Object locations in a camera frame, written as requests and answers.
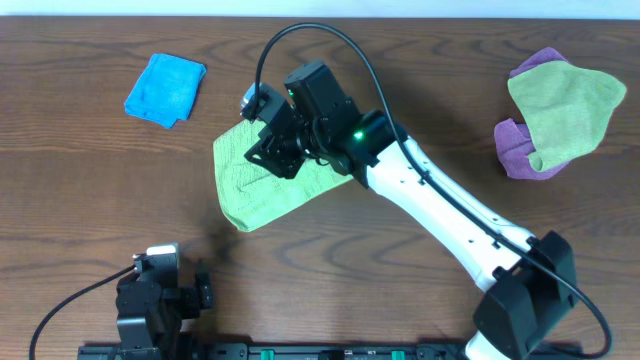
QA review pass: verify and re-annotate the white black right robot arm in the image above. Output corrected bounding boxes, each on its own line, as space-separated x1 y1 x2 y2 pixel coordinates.
241 61 577 359

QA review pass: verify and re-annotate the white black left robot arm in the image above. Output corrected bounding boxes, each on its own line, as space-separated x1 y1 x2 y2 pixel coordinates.
116 254 213 360

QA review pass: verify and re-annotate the purple cloth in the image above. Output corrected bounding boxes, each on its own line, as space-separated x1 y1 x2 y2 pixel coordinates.
494 47 568 181

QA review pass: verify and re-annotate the olive green cloth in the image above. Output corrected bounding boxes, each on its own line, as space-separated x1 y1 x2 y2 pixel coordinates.
507 61 627 172

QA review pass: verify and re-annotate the folded blue cloth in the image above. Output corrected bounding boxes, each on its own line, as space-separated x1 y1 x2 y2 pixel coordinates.
124 54 206 129

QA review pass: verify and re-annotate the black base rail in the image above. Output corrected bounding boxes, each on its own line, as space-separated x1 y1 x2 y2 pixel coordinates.
77 341 584 360

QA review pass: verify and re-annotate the light green cloth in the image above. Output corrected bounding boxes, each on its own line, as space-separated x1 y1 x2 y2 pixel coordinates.
213 120 353 232

